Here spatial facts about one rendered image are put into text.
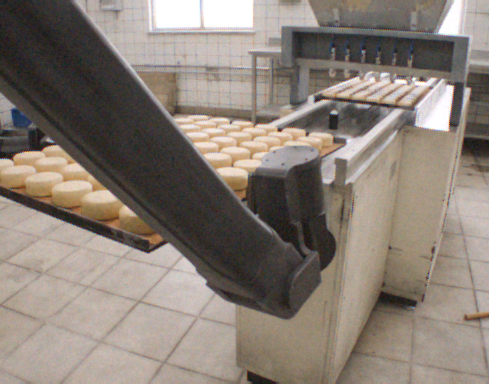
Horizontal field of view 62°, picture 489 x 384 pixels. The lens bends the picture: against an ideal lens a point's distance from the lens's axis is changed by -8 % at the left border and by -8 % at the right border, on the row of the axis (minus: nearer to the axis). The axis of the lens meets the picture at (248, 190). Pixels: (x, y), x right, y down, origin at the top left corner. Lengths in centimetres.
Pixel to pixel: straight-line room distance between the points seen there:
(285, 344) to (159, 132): 119
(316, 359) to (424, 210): 76
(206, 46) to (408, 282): 416
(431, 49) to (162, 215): 154
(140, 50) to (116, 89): 570
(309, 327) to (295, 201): 94
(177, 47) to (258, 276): 536
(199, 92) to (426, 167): 419
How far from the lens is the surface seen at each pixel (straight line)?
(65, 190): 55
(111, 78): 24
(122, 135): 24
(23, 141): 85
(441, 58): 174
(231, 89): 540
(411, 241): 186
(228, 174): 59
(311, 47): 186
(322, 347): 134
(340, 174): 102
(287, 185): 39
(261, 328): 141
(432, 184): 175
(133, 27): 597
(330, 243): 45
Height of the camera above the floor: 122
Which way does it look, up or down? 23 degrees down
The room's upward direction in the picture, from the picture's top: straight up
